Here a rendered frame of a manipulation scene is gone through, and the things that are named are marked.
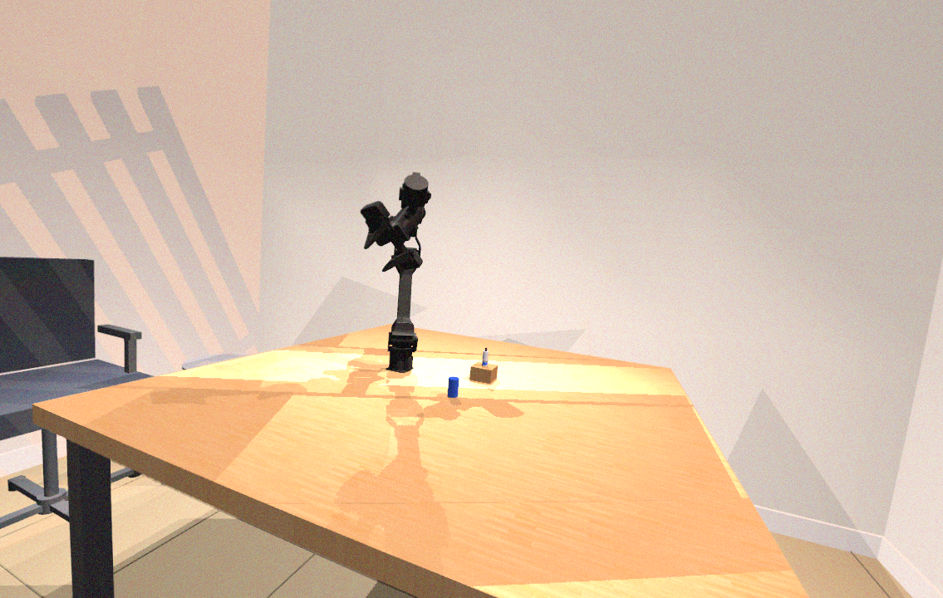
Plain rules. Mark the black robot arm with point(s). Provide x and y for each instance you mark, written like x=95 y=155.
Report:
x=414 y=194

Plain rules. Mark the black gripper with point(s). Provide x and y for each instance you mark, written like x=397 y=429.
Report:
x=398 y=230

